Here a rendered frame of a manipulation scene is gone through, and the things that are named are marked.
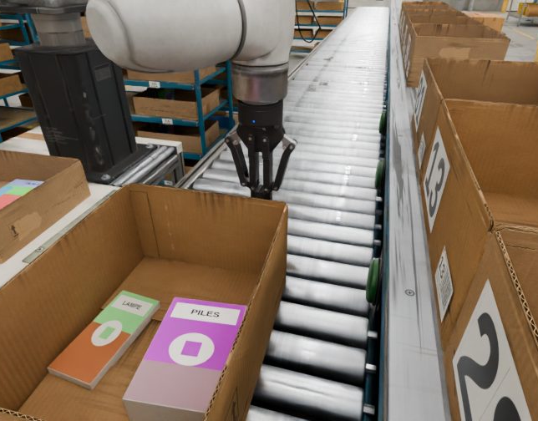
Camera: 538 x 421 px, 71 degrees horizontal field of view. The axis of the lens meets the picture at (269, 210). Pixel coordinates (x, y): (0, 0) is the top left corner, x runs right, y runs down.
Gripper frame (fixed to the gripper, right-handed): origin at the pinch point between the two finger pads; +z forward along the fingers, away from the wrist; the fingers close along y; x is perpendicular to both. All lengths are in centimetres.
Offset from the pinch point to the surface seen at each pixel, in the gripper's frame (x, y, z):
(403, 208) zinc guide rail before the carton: 0.3, -25.6, -3.5
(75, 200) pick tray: -3.6, 48.1, 8.8
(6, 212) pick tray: 13.7, 47.5, 1.5
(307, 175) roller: -35.8, -3.1, 11.1
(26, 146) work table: -31, 90, 10
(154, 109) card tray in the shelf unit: -126, 101, 28
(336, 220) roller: -15.9, -13.5, 11.5
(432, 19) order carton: -167, -41, -18
